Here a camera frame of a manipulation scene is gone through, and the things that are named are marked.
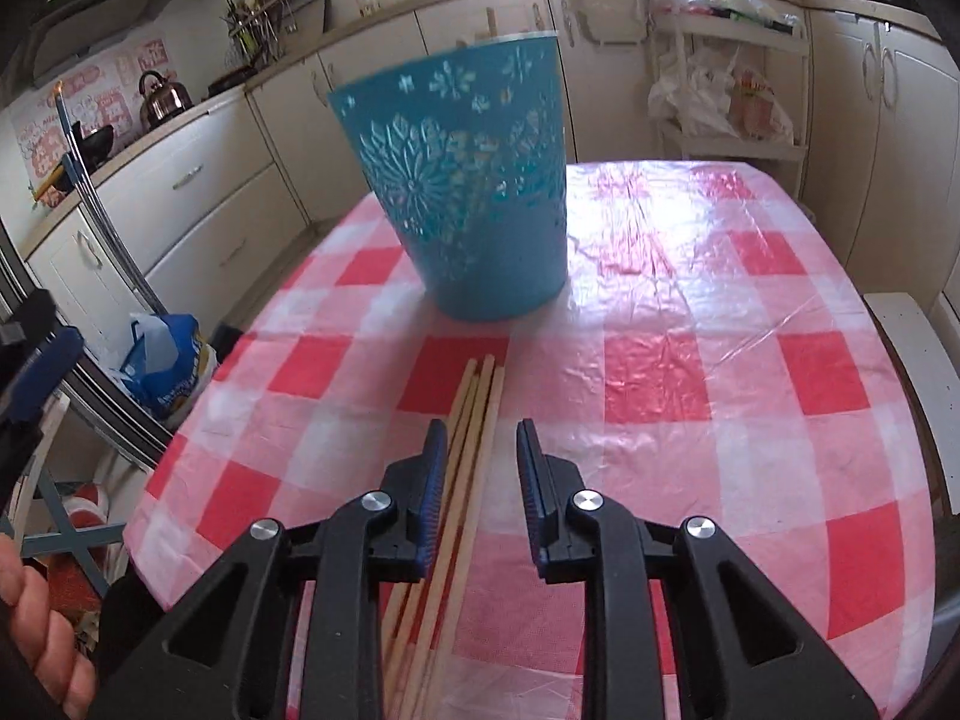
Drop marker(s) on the beige kitchen cabinets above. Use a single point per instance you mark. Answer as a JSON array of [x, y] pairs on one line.
[[465, 22], [195, 187], [885, 150]]

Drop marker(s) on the copper kettle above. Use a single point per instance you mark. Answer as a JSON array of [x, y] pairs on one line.
[[165, 101]]

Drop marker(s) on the white plastic bag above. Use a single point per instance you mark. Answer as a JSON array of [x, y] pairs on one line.
[[690, 101]]

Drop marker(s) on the countertop utensil rack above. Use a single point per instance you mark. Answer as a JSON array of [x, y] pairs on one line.
[[251, 37]]

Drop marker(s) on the person's left hand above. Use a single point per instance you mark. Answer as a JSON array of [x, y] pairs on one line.
[[37, 615]]

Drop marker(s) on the red white checkered tablecloth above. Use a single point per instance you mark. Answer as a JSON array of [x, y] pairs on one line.
[[675, 360]]

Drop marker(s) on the black wok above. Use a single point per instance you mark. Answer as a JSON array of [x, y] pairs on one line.
[[97, 144]]

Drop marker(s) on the grey range hood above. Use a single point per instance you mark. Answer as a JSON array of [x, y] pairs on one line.
[[112, 15]]

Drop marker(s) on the grey folding stool frame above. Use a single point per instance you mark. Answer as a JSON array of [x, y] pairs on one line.
[[67, 536]]

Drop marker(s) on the teal perforated plastic basket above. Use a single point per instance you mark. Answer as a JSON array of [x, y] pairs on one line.
[[487, 277]]

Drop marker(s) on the white speckled bench seat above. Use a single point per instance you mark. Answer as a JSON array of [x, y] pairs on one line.
[[915, 360]]

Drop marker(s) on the blue white sack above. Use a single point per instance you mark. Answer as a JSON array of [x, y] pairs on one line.
[[161, 367]]

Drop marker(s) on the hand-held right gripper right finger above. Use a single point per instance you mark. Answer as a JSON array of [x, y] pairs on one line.
[[527, 495]]

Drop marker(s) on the white tiered storage cart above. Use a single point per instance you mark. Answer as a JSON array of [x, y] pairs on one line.
[[735, 145]]

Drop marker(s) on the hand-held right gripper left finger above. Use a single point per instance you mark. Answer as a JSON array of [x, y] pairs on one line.
[[439, 495]]

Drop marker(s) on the chrome metal frame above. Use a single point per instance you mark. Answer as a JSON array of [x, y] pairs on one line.
[[112, 240]]

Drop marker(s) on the red printed plastic bag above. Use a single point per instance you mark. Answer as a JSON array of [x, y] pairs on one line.
[[757, 109]]

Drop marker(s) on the pink printed wall sticker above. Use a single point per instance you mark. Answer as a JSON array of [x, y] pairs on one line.
[[105, 90]]

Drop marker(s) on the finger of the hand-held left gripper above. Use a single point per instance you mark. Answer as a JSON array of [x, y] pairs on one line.
[[49, 375], [30, 311]]

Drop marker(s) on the white hanging plastic bin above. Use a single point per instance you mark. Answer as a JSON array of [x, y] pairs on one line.
[[607, 15]]

